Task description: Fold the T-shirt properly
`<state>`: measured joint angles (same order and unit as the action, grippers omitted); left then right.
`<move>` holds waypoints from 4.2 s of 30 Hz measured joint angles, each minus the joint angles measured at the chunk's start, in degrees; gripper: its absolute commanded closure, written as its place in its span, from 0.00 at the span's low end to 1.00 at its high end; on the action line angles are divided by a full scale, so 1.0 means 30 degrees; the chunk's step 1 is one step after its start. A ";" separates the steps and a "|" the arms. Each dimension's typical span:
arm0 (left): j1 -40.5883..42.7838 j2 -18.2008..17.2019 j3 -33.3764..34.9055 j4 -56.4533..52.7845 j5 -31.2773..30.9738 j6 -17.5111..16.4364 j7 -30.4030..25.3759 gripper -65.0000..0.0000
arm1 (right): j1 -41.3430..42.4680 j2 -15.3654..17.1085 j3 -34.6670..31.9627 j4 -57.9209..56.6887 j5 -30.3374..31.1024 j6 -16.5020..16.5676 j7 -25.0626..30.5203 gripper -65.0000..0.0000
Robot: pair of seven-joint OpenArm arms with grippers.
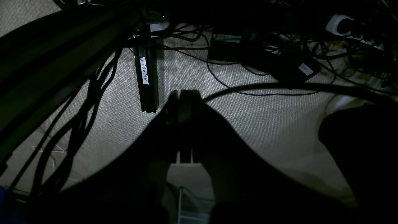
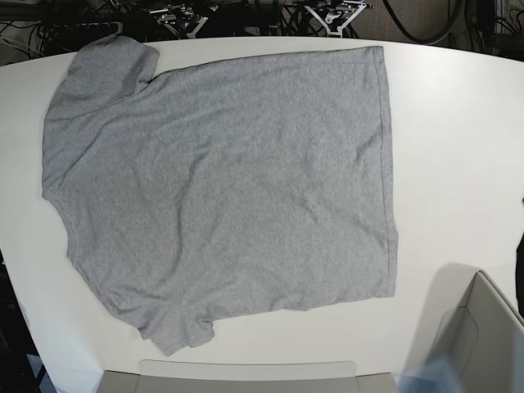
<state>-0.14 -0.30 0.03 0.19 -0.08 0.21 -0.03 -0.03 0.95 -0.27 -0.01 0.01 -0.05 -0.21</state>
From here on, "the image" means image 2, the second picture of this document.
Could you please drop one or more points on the grey T-shirt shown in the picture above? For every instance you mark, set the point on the grey T-shirt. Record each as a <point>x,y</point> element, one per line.
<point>226,189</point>

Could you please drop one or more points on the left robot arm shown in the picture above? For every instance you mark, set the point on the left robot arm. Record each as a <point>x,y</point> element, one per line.
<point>335,16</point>

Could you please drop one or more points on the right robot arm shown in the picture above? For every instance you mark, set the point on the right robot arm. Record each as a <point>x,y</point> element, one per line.
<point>184,19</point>

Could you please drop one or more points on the black cloth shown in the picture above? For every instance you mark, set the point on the black cloth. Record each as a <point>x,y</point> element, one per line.
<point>519,266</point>

